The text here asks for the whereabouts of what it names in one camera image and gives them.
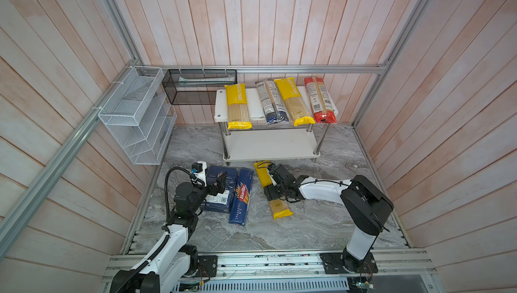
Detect blue Barilla pasta box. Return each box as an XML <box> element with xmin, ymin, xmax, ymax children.
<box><xmin>199</xmin><ymin>165</ymin><xmax>239</xmax><ymax>214</ymax></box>

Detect yellow pasta package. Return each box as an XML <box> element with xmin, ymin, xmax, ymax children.
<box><xmin>254</xmin><ymin>161</ymin><xmax>293</xmax><ymax>220</ymax></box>
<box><xmin>274</xmin><ymin>77</ymin><xmax>315</xmax><ymax>127</ymax></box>
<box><xmin>225</xmin><ymin>84</ymin><xmax>253</xmax><ymax>130</ymax></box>

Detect blue spaghetti bag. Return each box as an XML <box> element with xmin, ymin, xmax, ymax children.
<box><xmin>229</xmin><ymin>168</ymin><xmax>254</xmax><ymax>226</ymax></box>

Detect brown blue spaghetti package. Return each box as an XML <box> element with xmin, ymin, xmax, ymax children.
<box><xmin>256</xmin><ymin>79</ymin><xmax>289</xmax><ymax>125</ymax></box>

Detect red spaghetti package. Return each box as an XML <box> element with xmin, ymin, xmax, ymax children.
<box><xmin>304</xmin><ymin>77</ymin><xmax>337</xmax><ymax>123</ymax></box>

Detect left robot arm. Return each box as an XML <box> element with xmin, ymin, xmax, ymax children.
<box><xmin>110</xmin><ymin>161</ymin><xmax>228</xmax><ymax>292</ymax></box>

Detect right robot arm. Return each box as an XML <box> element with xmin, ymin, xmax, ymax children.
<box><xmin>265</xmin><ymin>163</ymin><xmax>394</xmax><ymax>274</ymax></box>

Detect white two-tier shelf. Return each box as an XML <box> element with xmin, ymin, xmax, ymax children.
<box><xmin>214</xmin><ymin>88</ymin><xmax>331</xmax><ymax>165</ymax></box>

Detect black mesh basket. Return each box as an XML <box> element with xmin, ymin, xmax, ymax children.
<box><xmin>162</xmin><ymin>68</ymin><xmax>238</xmax><ymax>105</ymax></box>

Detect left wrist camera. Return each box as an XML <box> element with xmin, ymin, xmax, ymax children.
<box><xmin>191</xmin><ymin>161</ymin><xmax>207</xmax><ymax>187</ymax></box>

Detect white wire mesh rack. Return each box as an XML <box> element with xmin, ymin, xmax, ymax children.
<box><xmin>98</xmin><ymin>66</ymin><xmax>176</xmax><ymax>165</ymax></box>

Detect aluminium frame horizontal bar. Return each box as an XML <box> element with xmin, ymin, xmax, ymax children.
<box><xmin>160</xmin><ymin>64</ymin><xmax>388</xmax><ymax>75</ymax></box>

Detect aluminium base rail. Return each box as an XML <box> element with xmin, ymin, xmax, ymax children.
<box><xmin>100</xmin><ymin>248</ymin><xmax>439</xmax><ymax>293</ymax></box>

